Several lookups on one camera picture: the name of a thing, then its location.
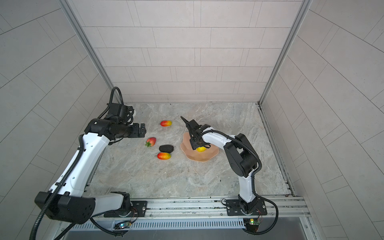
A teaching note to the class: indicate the aluminium mounting rail frame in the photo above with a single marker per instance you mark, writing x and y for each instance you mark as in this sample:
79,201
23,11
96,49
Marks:
287,215

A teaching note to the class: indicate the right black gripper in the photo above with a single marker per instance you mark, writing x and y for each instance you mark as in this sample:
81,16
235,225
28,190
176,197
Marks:
194,145

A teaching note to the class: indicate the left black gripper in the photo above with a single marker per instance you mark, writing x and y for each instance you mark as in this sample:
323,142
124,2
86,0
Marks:
136,133

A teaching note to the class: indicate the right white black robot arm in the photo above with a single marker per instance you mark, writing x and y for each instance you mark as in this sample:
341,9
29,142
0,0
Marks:
242,157

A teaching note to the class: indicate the dark fake avocado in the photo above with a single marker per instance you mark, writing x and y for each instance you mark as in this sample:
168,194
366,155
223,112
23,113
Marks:
166,149

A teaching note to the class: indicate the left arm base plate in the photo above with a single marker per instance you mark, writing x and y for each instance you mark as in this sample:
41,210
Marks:
136,209

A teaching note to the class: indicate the pink scalloped fruit bowl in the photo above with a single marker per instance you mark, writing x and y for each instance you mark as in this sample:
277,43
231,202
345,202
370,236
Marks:
201,154

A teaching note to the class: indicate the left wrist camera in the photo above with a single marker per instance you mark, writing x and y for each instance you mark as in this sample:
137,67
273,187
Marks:
120,114

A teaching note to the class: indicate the red yellow fake mango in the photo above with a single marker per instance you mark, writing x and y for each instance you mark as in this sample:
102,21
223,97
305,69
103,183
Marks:
166,123
164,156

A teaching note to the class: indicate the red fake strawberry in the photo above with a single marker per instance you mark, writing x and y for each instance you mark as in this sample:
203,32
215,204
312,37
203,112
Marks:
150,142

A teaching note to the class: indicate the yellow fake lemon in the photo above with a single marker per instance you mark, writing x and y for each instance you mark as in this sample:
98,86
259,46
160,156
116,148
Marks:
201,149

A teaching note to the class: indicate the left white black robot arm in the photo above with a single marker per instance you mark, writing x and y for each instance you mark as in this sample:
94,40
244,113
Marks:
65,201

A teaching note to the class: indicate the left green circuit board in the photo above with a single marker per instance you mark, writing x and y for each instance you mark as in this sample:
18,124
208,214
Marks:
123,225

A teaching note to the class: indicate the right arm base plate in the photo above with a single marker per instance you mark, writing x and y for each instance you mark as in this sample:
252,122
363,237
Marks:
238,207

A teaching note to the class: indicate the right green circuit board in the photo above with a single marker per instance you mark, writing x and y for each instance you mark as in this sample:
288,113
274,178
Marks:
251,225

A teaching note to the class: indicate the green circuit board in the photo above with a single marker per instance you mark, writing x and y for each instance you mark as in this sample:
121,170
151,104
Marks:
123,225
251,225

